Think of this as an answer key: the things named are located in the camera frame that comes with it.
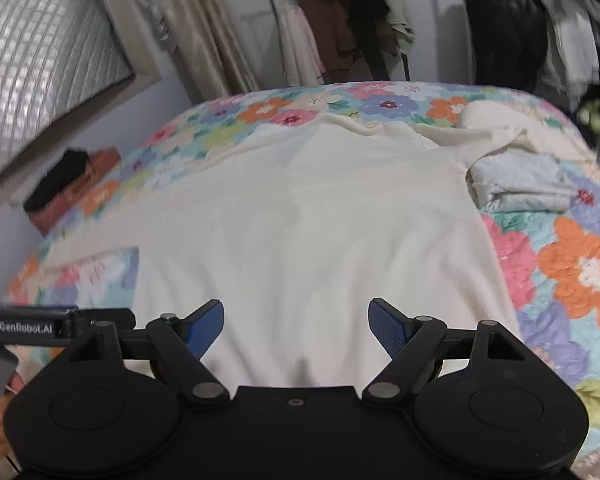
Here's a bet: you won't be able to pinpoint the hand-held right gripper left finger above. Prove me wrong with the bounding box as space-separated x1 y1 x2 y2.
70 299 231 407

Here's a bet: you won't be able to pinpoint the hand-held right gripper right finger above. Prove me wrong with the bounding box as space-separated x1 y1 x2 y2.
362 297 531 406

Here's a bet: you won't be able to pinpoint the cream knit sweater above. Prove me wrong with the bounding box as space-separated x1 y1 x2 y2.
44 100 597 392

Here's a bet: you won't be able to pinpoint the grey and white hanging clothes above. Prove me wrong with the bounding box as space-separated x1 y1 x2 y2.
526 0 600 113

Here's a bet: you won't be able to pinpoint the black folded cloth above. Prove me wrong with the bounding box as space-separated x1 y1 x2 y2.
24 148 90 213

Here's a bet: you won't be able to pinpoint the pale folded cloth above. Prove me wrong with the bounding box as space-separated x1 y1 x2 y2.
467 152 579 214

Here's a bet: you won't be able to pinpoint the floral quilted blanket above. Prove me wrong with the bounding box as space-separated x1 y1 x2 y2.
7 81 600 480

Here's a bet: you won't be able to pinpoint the silver quilted window panel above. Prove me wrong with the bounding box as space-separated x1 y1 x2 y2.
0 0 137 197

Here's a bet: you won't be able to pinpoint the beige curtain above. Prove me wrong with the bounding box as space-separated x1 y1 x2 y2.
112 0 262 104

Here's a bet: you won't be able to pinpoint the pink hanging dress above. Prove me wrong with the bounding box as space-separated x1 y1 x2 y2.
278 0 327 87

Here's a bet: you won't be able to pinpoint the black garment bag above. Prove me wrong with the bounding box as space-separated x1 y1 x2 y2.
462 0 549 94

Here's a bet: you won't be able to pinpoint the pale green hanging garment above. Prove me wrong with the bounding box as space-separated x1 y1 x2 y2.
375 0 417 57

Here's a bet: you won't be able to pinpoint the black hanging garment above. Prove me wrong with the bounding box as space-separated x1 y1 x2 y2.
297 0 392 82

